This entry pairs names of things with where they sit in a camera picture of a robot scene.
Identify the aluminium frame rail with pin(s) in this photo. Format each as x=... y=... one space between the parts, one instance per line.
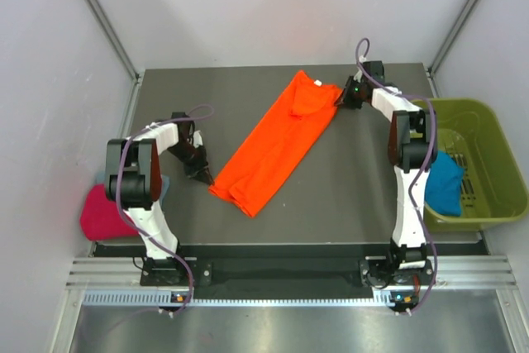
x=464 y=272

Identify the orange t shirt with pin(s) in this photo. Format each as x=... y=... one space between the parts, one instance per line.
x=278 y=143

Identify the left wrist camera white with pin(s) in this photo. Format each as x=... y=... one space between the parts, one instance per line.
x=197 y=139

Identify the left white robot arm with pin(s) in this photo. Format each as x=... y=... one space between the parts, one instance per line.
x=133 y=181

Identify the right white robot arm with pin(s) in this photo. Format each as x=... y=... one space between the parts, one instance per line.
x=411 y=151

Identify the red folded t shirt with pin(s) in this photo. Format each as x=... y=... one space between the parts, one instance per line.
x=100 y=220

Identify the slotted cable duct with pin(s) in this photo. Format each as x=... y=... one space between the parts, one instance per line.
x=171 y=299

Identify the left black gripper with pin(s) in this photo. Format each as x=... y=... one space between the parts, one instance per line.
x=200 y=171

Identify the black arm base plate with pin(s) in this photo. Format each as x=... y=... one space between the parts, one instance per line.
x=351 y=273

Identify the grey folded t shirt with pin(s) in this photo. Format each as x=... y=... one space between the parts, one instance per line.
x=100 y=177

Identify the blue t shirt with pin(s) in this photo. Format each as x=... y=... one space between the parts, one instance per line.
x=443 y=186

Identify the olive green plastic bin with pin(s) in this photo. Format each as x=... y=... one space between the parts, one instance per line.
x=492 y=191

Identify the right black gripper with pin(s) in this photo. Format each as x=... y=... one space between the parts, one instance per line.
x=345 y=96

